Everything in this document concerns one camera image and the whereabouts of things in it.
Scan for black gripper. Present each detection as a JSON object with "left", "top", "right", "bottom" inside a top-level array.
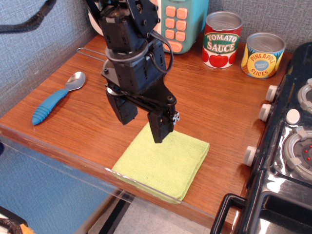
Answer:
[{"left": 102, "top": 40, "right": 179, "bottom": 143}]

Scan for small steel pan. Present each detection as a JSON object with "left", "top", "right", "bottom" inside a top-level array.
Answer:
[{"left": 76, "top": 47, "right": 106, "bottom": 62}]

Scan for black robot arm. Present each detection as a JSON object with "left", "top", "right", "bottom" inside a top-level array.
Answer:
[{"left": 86, "top": 0, "right": 179, "bottom": 143}]

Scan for green folded cloth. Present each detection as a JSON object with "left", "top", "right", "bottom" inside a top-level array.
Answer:
[{"left": 112, "top": 124, "right": 210, "bottom": 204}]

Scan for teal toy microwave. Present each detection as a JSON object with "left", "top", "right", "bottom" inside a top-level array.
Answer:
[{"left": 86, "top": 0, "right": 209, "bottom": 54}]

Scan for tomato sauce can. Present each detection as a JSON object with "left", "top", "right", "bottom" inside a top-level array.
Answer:
[{"left": 202, "top": 11, "right": 243, "bottom": 68}]

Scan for clear acrylic edge guard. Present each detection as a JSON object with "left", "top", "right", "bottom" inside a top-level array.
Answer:
[{"left": 0, "top": 128, "right": 213, "bottom": 223}]

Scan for pineapple slices can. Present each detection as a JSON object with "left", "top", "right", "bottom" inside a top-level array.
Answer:
[{"left": 241, "top": 32, "right": 286, "bottom": 79}]

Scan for black toy stove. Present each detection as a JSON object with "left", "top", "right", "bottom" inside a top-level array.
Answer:
[{"left": 211, "top": 42, "right": 312, "bottom": 234}]

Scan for blue handled metal spoon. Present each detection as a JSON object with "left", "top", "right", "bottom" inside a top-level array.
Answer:
[{"left": 31, "top": 72, "right": 86, "bottom": 125}]

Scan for black braided cable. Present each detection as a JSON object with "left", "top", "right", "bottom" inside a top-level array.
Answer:
[{"left": 0, "top": 0, "right": 57, "bottom": 33}]

